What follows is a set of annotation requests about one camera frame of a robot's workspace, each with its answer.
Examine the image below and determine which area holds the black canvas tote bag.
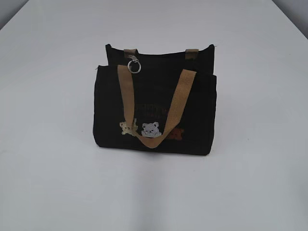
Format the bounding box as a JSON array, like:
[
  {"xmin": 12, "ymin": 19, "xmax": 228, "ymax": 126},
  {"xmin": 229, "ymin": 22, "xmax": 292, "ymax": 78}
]
[{"xmin": 93, "ymin": 45, "xmax": 217, "ymax": 155}]

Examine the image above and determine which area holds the silver key ring clip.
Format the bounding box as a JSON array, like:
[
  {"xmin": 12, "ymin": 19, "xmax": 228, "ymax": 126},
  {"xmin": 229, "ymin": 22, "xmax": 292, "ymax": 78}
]
[{"xmin": 127, "ymin": 55, "xmax": 141, "ymax": 74}]

